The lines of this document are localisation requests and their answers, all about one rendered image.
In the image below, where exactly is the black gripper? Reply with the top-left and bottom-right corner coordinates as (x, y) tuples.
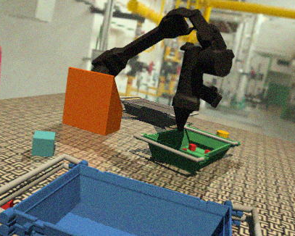
(172, 68), (203, 132)

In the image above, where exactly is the green plastic tray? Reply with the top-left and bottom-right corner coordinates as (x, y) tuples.
(142, 129), (241, 173)

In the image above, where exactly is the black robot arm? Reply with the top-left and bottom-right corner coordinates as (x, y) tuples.
(91, 7), (235, 108)

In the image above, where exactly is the teal cube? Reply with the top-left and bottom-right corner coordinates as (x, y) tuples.
(32, 131), (56, 157)

